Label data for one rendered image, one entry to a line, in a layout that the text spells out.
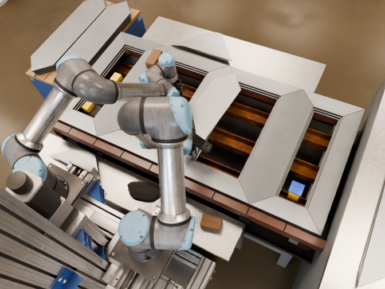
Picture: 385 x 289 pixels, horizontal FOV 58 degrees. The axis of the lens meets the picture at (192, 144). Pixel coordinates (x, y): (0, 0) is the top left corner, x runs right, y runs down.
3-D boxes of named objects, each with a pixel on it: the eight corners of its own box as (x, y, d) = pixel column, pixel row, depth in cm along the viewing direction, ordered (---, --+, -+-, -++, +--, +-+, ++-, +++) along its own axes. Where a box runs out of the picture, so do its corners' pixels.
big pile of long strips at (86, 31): (95, -3, 260) (93, -9, 255) (140, 11, 248) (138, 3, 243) (24, 73, 228) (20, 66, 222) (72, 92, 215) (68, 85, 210)
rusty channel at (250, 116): (110, 62, 241) (109, 57, 237) (357, 150, 190) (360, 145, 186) (104, 70, 238) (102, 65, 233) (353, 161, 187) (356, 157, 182)
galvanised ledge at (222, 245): (51, 135, 217) (49, 133, 215) (244, 225, 177) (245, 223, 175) (30, 161, 209) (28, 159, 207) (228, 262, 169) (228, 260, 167)
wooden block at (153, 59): (154, 54, 217) (153, 48, 212) (163, 56, 215) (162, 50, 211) (146, 67, 211) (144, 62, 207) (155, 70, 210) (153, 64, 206)
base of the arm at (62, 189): (54, 214, 148) (43, 206, 140) (28, 199, 153) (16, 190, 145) (76, 184, 155) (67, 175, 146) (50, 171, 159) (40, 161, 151)
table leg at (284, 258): (279, 255, 231) (295, 223, 173) (288, 259, 229) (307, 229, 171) (276, 263, 228) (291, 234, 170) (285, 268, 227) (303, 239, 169)
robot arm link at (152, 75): (149, 86, 159) (168, 73, 162) (135, 72, 164) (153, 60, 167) (152, 97, 166) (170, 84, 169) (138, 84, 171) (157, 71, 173)
